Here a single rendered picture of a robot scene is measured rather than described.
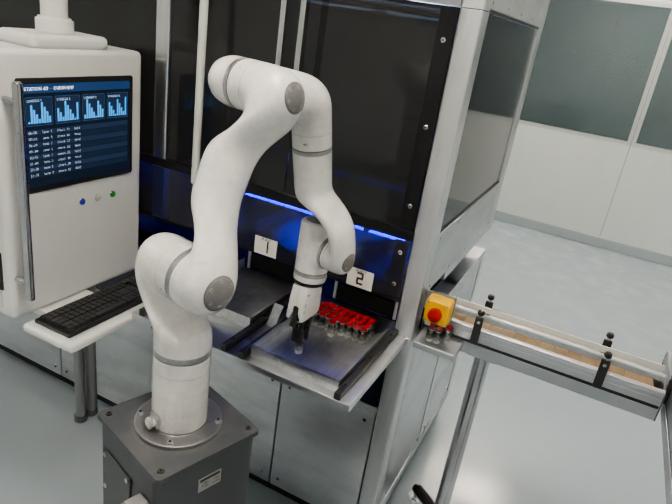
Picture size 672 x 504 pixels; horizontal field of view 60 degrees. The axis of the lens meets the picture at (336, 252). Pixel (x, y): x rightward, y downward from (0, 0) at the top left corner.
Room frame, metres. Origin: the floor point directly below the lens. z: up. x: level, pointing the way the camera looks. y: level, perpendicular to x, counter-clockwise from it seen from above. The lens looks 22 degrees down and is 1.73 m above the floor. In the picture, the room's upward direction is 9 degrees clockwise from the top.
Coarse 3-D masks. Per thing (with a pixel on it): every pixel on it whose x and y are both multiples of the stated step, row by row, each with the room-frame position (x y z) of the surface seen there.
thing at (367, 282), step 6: (354, 270) 1.60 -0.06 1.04; (360, 270) 1.59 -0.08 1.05; (348, 276) 1.61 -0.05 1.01; (354, 276) 1.60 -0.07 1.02; (360, 276) 1.59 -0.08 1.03; (366, 276) 1.58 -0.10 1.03; (372, 276) 1.58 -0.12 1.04; (348, 282) 1.60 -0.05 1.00; (354, 282) 1.60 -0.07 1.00; (360, 282) 1.59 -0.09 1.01; (366, 282) 1.58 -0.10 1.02; (372, 282) 1.57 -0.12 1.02; (366, 288) 1.58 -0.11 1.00
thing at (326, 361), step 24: (264, 336) 1.35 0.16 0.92; (288, 336) 1.43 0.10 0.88; (312, 336) 1.45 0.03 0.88; (336, 336) 1.47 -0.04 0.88; (384, 336) 1.48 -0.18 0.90; (264, 360) 1.28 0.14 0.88; (288, 360) 1.26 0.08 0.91; (312, 360) 1.32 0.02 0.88; (336, 360) 1.34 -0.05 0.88; (360, 360) 1.32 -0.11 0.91; (336, 384) 1.20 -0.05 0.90
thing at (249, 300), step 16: (240, 272) 1.80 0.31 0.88; (256, 272) 1.82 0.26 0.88; (240, 288) 1.68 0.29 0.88; (256, 288) 1.69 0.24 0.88; (272, 288) 1.71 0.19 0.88; (288, 288) 1.73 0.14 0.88; (240, 304) 1.57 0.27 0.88; (256, 304) 1.59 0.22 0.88; (272, 304) 1.54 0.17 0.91; (240, 320) 1.45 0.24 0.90
